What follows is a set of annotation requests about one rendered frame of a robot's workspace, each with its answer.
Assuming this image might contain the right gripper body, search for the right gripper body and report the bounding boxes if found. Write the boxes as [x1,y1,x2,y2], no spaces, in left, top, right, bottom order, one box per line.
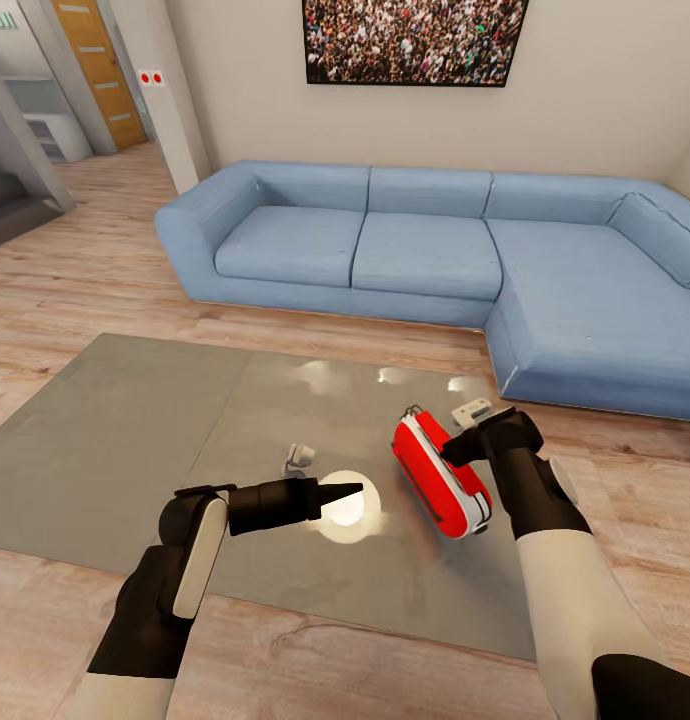
[442,427,487,468]

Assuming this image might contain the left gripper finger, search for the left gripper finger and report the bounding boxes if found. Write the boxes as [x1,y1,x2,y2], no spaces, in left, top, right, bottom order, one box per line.
[317,484,364,506]

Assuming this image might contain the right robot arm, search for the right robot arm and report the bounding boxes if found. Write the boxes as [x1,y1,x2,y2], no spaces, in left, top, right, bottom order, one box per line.
[440,398,690,720]

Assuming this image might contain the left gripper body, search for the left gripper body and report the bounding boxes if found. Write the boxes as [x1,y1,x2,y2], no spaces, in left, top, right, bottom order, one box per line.
[258,477,322,530]

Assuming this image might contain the radio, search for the radio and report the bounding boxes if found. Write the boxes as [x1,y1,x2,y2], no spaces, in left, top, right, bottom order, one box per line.
[392,411,492,539]

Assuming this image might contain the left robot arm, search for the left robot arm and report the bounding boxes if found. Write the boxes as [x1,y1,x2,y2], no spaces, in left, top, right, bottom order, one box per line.
[62,445,364,720]

